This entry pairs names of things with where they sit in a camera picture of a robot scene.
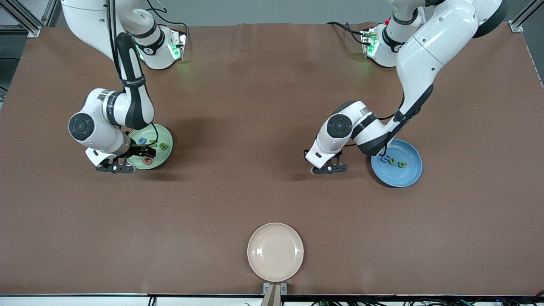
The cream round plate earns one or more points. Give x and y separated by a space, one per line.
275 253

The brown table mat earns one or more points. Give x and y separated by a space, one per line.
272 85

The blue round plate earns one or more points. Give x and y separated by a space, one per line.
399 178

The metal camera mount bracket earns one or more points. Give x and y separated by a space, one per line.
275 297

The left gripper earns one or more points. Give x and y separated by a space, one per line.
305 153

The light green round plate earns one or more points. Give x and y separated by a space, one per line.
163 159

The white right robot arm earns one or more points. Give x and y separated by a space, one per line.
102 140

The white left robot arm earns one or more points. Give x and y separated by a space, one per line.
429 46

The aluminium frame post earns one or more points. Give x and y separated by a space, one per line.
23 19
525 17

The green uppercase letter B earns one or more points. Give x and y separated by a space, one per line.
163 147

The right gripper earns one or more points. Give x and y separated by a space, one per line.
137 151

